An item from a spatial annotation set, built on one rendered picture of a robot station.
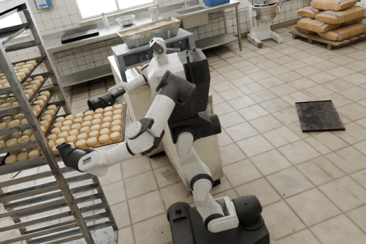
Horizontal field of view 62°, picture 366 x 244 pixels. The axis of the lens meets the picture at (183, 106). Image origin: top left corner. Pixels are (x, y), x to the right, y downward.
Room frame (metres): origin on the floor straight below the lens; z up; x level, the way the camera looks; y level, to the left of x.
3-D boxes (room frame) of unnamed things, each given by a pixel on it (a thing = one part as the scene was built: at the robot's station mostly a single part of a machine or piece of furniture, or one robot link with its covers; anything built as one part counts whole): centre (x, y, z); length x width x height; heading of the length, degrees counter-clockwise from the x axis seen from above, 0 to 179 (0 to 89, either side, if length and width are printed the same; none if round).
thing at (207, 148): (2.33, 0.03, 0.45); 0.70 x 0.34 x 0.90; 15
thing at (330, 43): (5.13, -2.79, 0.06); 1.20 x 0.80 x 0.11; 14
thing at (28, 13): (1.66, 0.67, 0.97); 0.03 x 0.03 x 1.70; 3
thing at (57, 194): (1.61, 0.98, 0.60); 0.64 x 0.03 x 0.03; 93
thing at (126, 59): (2.82, 0.16, 1.01); 0.72 x 0.33 x 0.34; 105
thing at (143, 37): (2.82, 0.16, 1.25); 0.56 x 0.29 x 0.14; 105
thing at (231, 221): (1.47, -0.10, 0.28); 0.21 x 0.20 x 0.13; 93
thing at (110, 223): (1.61, 0.98, 0.24); 0.64 x 0.03 x 0.03; 93
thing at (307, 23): (5.09, -2.58, 0.32); 0.72 x 0.42 x 0.17; 16
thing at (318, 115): (2.79, -1.43, 0.02); 0.60 x 0.40 x 0.03; 164
